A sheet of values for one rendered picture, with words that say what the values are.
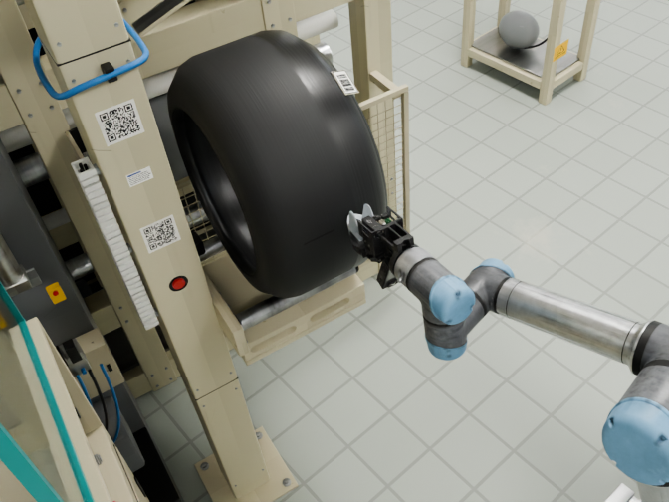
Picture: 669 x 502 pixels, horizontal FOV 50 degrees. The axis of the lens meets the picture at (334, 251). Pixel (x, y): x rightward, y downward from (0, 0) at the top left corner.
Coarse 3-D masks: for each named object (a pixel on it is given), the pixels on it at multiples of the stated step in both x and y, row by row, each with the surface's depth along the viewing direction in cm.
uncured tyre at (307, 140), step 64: (192, 64) 151; (256, 64) 146; (320, 64) 147; (192, 128) 184; (256, 128) 139; (320, 128) 142; (256, 192) 140; (320, 192) 143; (384, 192) 154; (256, 256) 154; (320, 256) 151
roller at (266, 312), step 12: (348, 276) 184; (324, 288) 181; (264, 300) 177; (276, 300) 176; (288, 300) 177; (300, 300) 179; (240, 312) 175; (252, 312) 174; (264, 312) 175; (276, 312) 176; (252, 324) 174
